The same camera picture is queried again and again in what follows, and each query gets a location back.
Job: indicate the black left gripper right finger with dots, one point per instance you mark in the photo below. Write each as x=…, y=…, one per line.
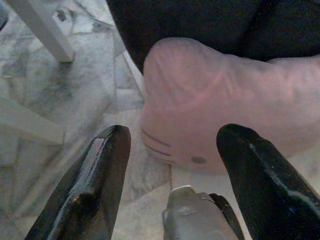
x=262, y=190

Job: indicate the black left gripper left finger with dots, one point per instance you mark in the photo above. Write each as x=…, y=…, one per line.
x=100, y=180

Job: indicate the pink pillow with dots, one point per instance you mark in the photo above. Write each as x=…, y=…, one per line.
x=212, y=95

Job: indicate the dark brown sofa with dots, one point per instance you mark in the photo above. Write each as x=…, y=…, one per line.
x=200, y=20

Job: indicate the silver robot left leg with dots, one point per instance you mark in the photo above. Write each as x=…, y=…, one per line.
x=190, y=215

